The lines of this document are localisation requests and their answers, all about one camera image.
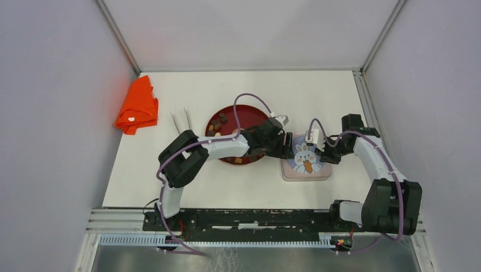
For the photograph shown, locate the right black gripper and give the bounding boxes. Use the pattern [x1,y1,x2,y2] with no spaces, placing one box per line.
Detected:
[314,136,355,165]

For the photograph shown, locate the silver tin lid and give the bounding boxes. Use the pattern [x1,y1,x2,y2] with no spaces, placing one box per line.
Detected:
[281,134,332,175]

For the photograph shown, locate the pink tin box with dividers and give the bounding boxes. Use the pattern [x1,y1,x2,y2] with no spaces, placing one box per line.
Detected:
[282,173,331,182]

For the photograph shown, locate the red round plate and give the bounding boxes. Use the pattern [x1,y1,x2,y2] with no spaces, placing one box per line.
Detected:
[205,105,268,165]

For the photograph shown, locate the silver serving tongs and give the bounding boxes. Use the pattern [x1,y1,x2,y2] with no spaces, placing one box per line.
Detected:
[171,108,193,134]

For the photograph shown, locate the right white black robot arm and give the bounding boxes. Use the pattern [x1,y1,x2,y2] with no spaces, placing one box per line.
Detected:
[315,114,423,236]

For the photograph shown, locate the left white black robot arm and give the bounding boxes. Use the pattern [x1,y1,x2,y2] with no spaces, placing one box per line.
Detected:
[156,116,293,231]

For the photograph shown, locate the orange folded cloth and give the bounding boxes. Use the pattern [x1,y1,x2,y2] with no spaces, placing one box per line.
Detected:
[114,75,159,135]

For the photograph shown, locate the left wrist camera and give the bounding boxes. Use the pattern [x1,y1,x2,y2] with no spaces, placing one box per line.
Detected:
[275,115,289,127]

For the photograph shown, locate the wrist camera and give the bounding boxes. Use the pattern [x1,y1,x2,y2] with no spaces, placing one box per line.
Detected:
[305,129,326,152]
[275,115,289,127]

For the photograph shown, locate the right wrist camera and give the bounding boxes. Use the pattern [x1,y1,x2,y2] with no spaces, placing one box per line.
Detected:
[305,129,326,152]

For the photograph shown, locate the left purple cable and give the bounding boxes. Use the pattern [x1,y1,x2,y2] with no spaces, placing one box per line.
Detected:
[155,93,275,256]

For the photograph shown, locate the purple cable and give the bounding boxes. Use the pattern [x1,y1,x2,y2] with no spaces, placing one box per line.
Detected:
[155,93,275,256]
[308,118,404,253]

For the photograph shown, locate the white slotted cable duct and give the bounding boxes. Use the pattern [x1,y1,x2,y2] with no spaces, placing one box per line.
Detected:
[99,234,334,249]

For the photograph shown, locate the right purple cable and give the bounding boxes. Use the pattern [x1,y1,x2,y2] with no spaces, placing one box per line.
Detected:
[308,118,404,253]

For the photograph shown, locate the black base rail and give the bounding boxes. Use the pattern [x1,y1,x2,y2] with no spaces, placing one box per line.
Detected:
[142,209,363,242]

